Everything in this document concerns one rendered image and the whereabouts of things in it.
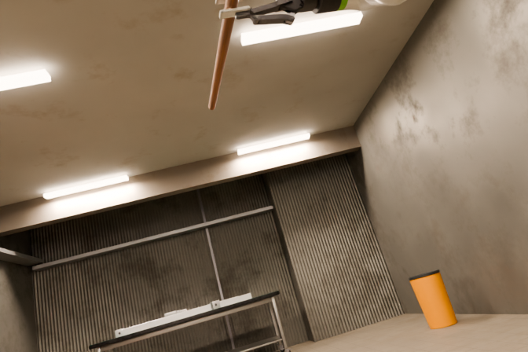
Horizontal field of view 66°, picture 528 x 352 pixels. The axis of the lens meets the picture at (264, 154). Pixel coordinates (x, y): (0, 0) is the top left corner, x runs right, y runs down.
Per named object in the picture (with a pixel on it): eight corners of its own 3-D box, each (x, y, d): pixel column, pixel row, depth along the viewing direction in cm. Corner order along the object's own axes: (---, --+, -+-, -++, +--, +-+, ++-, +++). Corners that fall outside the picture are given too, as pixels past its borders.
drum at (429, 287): (467, 320, 449) (445, 268, 468) (437, 330, 443) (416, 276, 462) (449, 320, 484) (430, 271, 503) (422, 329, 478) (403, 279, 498)
